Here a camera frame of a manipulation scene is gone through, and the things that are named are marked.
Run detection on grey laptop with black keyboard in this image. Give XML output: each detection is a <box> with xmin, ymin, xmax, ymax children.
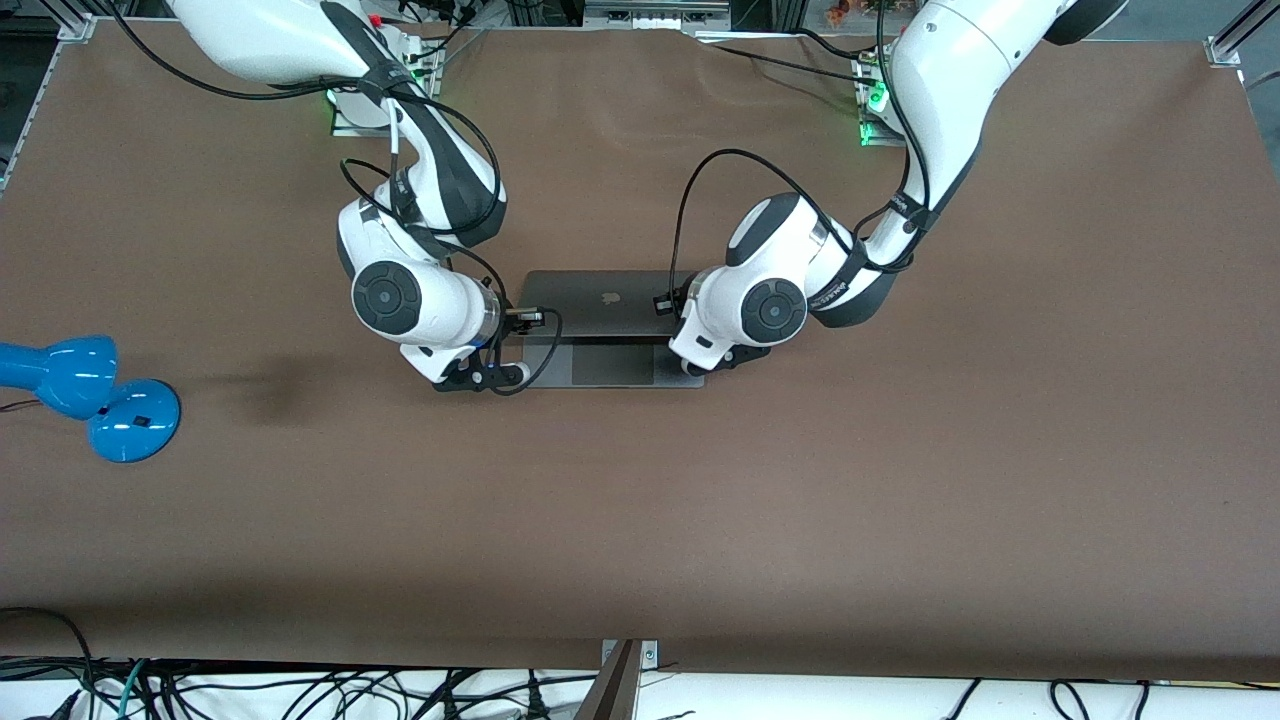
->
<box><xmin>519</xmin><ymin>270</ymin><xmax>707</xmax><ymax>390</ymax></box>

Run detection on brown table cover sheet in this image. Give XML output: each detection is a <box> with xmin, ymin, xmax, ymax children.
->
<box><xmin>0</xmin><ymin>25</ymin><xmax>1280</xmax><ymax>683</ymax></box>

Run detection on grey metal box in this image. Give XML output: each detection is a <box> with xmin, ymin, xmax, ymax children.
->
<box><xmin>583</xmin><ymin>0</ymin><xmax>731</xmax><ymax>32</ymax></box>

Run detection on blue desk lamp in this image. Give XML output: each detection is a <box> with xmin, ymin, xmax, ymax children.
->
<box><xmin>0</xmin><ymin>335</ymin><xmax>182</xmax><ymax>463</ymax></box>

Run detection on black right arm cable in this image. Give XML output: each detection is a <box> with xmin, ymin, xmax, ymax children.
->
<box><xmin>104</xmin><ymin>0</ymin><xmax>564</xmax><ymax>398</ymax></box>

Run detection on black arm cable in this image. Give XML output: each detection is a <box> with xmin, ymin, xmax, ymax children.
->
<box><xmin>668</xmin><ymin>0</ymin><xmax>937</xmax><ymax>301</ymax></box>
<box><xmin>104</xmin><ymin>0</ymin><xmax>564</xmax><ymax>398</ymax></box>

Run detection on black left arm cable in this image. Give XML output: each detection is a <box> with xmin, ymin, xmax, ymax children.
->
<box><xmin>668</xmin><ymin>0</ymin><xmax>937</xmax><ymax>301</ymax></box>

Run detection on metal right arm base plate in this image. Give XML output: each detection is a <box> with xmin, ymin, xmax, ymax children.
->
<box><xmin>330</xmin><ymin>45</ymin><xmax>443</xmax><ymax>137</ymax></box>

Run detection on long black table cable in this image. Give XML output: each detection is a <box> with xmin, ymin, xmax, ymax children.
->
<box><xmin>712</xmin><ymin>44</ymin><xmax>873</xmax><ymax>89</ymax></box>

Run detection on black cables at arm base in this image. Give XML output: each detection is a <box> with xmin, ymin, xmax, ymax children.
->
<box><xmin>395</xmin><ymin>0</ymin><xmax>487</xmax><ymax>63</ymax></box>

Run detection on short black table cable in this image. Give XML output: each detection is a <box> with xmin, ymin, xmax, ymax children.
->
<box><xmin>792</xmin><ymin>27</ymin><xmax>877</xmax><ymax>64</ymax></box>

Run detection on dark angled post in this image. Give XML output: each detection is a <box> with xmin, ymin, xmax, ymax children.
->
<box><xmin>574</xmin><ymin>640</ymin><xmax>642</xmax><ymax>720</ymax></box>

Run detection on tangled black cables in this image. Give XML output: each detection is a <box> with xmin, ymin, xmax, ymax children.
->
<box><xmin>140</xmin><ymin>664</ymin><xmax>601</xmax><ymax>720</ymax></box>

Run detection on teal cable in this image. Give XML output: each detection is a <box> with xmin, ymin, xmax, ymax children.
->
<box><xmin>117</xmin><ymin>658</ymin><xmax>150</xmax><ymax>720</ymax></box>

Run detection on black looped floor cable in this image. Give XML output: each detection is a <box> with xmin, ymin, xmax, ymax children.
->
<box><xmin>0</xmin><ymin>606</ymin><xmax>97</xmax><ymax>720</ymax></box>

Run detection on aluminium frame profile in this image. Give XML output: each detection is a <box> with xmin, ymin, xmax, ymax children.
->
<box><xmin>1204</xmin><ymin>0</ymin><xmax>1280</xmax><ymax>91</ymax></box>
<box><xmin>0</xmin><ymin>0</ymin><xmax>98</xmax><ymax>193</ymax></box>

